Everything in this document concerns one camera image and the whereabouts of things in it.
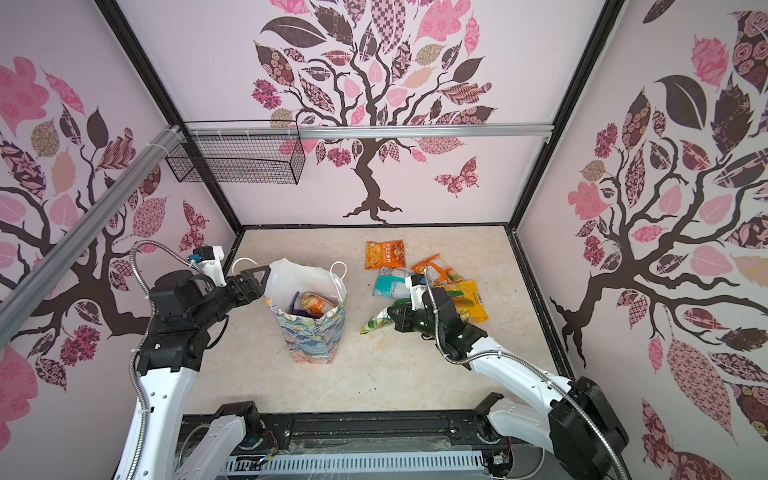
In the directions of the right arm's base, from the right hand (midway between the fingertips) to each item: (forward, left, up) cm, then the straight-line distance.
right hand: (388, 307), depth 79 cm
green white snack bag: (-2, +2, -2) cm, 3 cm away
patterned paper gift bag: (-8, +20, -1) cm, 22 cm away
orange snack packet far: (+31, -1, -15) cm, 35 cm away
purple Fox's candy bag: (+4, +28, -7) cm, 29 cm away
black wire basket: (+48, +47, +18) cm, 69 cm away
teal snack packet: (+18, -1, -14) cm, 23 cm away
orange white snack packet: (+20, -17, -11) cm, 29 cm away
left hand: (+2, +30, +13) cm, 33 cm away
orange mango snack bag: (+3, +21, -3) cm, 21 cm away
